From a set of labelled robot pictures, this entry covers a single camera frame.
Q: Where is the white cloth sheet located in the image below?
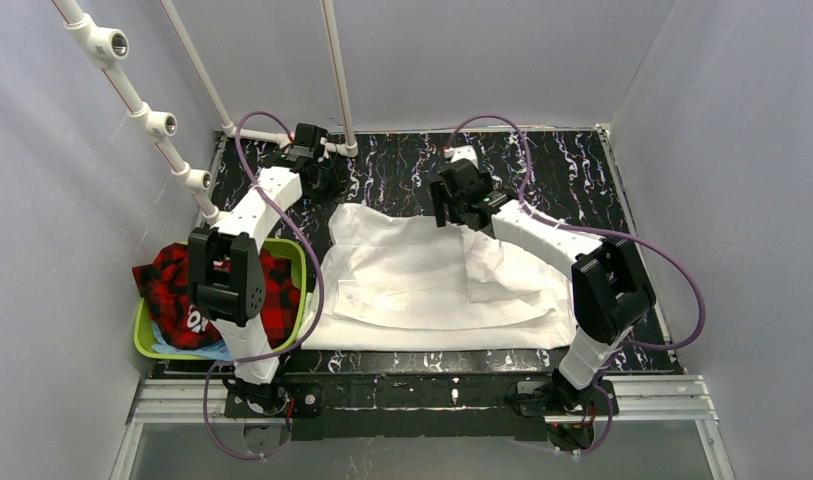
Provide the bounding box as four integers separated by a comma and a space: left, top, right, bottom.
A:
301, 203, 577, 352

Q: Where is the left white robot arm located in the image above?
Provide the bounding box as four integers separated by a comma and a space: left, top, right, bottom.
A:
187, 123, 343, 400

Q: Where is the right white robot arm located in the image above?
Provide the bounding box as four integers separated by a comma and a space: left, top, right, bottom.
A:
430, 147, 656, 415

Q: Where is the red black plaid cloth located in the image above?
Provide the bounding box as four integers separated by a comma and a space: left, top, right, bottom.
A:
132, 243, 301, 361

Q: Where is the blue cloth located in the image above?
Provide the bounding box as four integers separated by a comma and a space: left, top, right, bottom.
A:
151, 323, 238, 363

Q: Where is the green plastic basket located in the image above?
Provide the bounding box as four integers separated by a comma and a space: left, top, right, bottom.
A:
133, 239, 306, 361

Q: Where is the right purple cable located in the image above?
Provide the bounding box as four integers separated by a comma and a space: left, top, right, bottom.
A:
444, 115, 707, 458

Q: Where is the purple cable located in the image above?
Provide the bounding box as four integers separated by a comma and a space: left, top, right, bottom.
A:
203, 111, 326, 462
444, 115, 707, 458

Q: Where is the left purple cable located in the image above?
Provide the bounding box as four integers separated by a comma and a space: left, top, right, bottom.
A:
203, 111, 326, 462

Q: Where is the white PVC pipe frame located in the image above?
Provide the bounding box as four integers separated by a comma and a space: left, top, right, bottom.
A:
51, 0, 360, 227

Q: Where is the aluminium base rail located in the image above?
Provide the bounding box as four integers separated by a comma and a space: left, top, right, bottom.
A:
109, 375, 735, 479

